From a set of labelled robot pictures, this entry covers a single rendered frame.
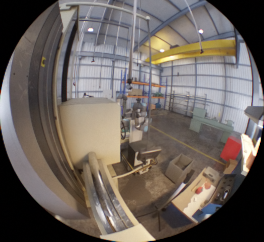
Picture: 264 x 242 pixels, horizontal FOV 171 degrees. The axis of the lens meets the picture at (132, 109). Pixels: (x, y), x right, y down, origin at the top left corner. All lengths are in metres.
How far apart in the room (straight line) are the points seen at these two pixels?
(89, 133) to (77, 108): 0.29
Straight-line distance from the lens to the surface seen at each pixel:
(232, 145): 3.85
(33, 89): 0.53
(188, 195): 1.35
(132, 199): 2.17
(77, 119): 0.92
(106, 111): 0.92
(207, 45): 7.59
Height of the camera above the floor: 2.03
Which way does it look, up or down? 12 degrees down
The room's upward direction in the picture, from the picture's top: 3 degrees clockwise
